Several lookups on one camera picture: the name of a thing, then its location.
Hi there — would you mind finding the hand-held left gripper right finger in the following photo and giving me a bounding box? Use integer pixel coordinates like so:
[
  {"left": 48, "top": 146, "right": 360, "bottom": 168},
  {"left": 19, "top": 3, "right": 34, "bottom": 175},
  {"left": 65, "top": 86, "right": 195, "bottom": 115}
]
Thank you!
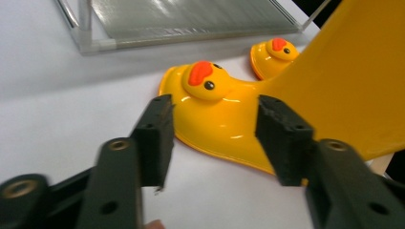
[{"left": 254, "top": 94, "right": 405, "bottom": 229}]

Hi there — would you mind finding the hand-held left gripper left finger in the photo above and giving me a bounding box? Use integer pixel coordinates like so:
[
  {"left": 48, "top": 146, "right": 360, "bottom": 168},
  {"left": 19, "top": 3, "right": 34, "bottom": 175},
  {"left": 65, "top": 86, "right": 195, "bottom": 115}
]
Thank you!
[{"left": 75, "top": 94, "right": 176, "bottom": 229}]

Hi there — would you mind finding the yellow duck rain boot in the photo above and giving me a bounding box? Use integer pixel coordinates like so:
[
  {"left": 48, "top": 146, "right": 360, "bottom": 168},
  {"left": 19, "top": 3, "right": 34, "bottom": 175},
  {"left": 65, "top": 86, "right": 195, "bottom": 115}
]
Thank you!
[
  {"left": 158, "top": 0, "right": 405, "bottom": 187},
  {"left": 248, "top": 37, "right": 301, "bottom": 81}
]

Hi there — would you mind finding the clear acrylic tray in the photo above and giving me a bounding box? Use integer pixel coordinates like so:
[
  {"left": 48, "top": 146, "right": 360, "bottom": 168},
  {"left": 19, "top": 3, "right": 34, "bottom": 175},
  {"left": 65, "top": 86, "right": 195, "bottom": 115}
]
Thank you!
[{"left": 53, "top": 0, "right": 332, "bottom": 57}]

